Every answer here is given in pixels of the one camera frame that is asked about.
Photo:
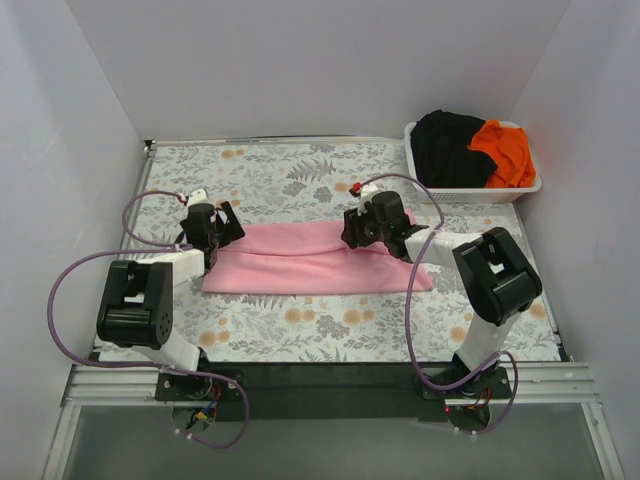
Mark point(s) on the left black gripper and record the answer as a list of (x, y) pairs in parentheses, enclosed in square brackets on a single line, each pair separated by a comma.
[(220, 232)]

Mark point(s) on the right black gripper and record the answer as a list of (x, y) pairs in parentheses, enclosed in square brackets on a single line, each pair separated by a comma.
[(354, 230)]

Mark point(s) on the pink t-shirt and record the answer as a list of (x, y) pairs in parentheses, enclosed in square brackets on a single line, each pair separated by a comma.
[(303, 259)]

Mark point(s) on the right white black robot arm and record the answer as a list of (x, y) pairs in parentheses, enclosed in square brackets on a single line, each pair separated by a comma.
[(499, 281)]

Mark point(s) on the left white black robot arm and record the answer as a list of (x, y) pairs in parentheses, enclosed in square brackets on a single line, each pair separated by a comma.
[(136, 310)]

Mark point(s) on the floral patterned table mat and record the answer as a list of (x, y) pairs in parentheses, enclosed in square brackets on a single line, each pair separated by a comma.
[(320, 330)]

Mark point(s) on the white plastic laundry basket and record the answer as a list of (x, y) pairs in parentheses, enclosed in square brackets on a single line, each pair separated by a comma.
[(470, 195)]

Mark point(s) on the black t-shirt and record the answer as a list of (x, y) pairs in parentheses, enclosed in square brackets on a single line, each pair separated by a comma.
[(442, 155)]

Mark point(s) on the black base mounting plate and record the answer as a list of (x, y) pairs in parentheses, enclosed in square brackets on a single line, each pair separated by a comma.
[(321, 391)]

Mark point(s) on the orange t-shirt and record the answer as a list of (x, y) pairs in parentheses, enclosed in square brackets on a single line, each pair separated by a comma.
[(509, 149)]

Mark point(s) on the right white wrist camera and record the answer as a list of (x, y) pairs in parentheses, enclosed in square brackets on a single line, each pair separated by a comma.
[(364, 194)]

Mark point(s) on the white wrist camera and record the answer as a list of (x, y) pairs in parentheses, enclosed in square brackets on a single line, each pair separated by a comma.
[(195, 197), (364, 194)]

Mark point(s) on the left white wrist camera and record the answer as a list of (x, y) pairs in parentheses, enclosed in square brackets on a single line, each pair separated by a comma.
[(195, 197)]

